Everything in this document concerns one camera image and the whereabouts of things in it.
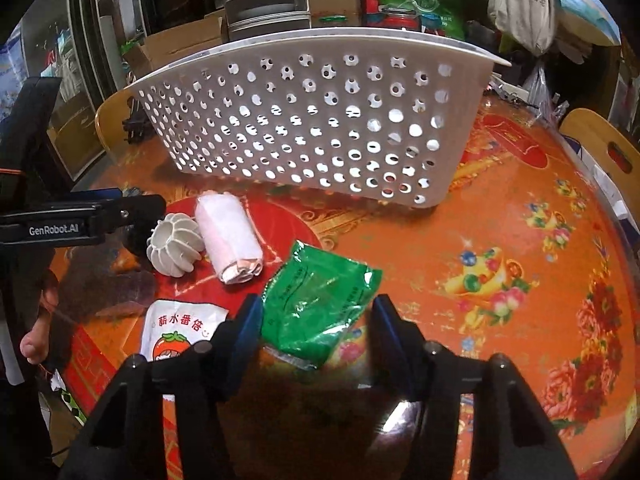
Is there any white ribbed round plastic part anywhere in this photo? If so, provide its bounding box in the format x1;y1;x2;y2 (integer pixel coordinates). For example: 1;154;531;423
146;212;207;277

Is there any person's left hand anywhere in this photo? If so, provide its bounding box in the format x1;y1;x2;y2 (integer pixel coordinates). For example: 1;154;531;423
20;269;62;366

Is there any wooden chair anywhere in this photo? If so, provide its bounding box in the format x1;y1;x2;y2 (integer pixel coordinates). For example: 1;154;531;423
95;89;151;158
559;108;640;221

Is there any beige canvas tote bag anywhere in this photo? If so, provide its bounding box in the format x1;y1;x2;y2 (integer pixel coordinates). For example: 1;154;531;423
487;0;556;56

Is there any pink rolled towel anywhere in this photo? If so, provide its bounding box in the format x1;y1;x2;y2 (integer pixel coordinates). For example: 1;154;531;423
194;192;264;286

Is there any white packet with tomato print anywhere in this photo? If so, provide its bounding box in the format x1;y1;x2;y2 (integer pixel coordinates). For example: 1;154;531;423
139;299;230;366

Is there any small cardboard box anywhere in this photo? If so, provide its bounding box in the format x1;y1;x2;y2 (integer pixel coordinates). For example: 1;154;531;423
310;0;363;28

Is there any open cardboard box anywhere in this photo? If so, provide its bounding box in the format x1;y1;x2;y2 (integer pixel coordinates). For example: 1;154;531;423
122;17;226;78

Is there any grey stacked drawer unit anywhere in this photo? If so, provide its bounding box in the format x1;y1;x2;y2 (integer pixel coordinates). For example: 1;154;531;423
218;0;313;43

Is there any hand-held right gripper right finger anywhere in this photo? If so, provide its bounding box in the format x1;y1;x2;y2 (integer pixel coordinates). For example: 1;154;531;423
372;294;583;480

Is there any red lidded jar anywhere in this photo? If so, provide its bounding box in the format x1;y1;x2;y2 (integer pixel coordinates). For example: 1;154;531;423
367;7;421;31

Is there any clear plastic bag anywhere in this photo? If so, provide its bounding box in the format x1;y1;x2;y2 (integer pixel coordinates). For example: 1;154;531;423
522;60;571;126

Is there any green plastic packet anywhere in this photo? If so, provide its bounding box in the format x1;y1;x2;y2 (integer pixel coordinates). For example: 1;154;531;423
261;240;384;371

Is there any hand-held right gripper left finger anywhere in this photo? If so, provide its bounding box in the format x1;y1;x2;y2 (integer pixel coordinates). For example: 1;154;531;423
57;295;264;480

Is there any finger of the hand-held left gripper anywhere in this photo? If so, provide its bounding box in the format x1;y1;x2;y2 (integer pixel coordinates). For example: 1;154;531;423
97;194;167;241
70;187;143;203

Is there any white perforated plastic basket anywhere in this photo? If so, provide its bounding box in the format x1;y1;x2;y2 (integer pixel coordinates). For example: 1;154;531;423
121;26;512;211

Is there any orange floral printed tablecloth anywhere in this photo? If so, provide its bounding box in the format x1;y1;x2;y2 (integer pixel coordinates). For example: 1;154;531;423
47;95;633;480

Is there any green shopping bag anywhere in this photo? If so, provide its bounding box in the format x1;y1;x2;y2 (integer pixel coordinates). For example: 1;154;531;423
375;0;467;41

